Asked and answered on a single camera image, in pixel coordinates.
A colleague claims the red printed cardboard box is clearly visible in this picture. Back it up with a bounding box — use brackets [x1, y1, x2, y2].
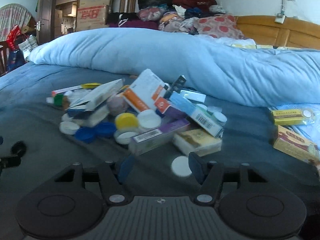
[75, 5, 109, 31]

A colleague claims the wooden headboard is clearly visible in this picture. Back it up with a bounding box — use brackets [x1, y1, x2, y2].
[236, 15, 320, 50]

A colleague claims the white round bottle cap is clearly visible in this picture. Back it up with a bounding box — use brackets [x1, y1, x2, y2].
[171, 156, 192, 178]

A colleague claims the white orange medicine box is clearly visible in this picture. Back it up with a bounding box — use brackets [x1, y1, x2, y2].
[123, 69, 167, 113]

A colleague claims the brown round ball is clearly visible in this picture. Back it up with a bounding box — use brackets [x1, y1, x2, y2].
[107, 94, 128, 116]

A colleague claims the red dotted pillow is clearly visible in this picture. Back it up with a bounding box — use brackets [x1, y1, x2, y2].
[193, 14, 245, 40]

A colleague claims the yellow bottle cap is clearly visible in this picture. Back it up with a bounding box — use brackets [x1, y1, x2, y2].
[114, 113, 139, 130]

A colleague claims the brown wooden door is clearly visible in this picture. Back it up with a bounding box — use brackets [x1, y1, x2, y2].
[36, 0, 56, 44]

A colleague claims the white teal flat box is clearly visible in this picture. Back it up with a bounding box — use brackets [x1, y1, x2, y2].
[180, 89, 206, 103]

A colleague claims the white cap at left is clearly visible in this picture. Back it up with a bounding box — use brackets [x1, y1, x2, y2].
[59, 121, 80, 135]

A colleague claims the white blue long box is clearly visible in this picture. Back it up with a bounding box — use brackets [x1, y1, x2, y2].
[67, 79, 124, 112]

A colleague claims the white round jar lid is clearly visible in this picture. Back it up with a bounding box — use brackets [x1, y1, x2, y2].
[137, 109, 162, 130]

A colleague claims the blue bottle cap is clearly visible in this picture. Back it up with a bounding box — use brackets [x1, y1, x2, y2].
[74, 127, 96, 144]
[94, 121, 117, 138]

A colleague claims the blue white barcode box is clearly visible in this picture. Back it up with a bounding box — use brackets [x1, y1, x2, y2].
[169, 92, 223, 138]

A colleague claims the yellow green medicine box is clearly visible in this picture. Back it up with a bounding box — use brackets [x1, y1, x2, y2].
[271, 109, 315, 126]

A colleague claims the long purple green box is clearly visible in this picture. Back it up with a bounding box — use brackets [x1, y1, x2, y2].
[128, 119, 190, 155]

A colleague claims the yellow red medicine box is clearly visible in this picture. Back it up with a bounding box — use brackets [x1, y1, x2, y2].
[273, 126, 319, 164]

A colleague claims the white clear rimmed lid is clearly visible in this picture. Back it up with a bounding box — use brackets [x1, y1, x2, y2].
[114, 129, 139, 145]

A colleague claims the striped fabric chair back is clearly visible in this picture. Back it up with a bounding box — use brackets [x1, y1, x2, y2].
[0, 3, 33, 42]

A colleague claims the purple orange small box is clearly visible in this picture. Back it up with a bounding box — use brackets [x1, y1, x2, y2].
[154, 97, 187, 120]

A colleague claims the green bottle cap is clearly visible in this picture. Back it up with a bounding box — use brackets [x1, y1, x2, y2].
[53, 94, 64, 107]

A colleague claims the black slim box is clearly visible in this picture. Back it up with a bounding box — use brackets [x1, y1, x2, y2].
[164, 75, 186, 99]

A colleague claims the beige tissue pack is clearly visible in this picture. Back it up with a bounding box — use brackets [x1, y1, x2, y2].
[172, 128, 222, 157]

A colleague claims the light blue duvet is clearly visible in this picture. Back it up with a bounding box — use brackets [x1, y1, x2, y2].
[29, 28, 319, 107]

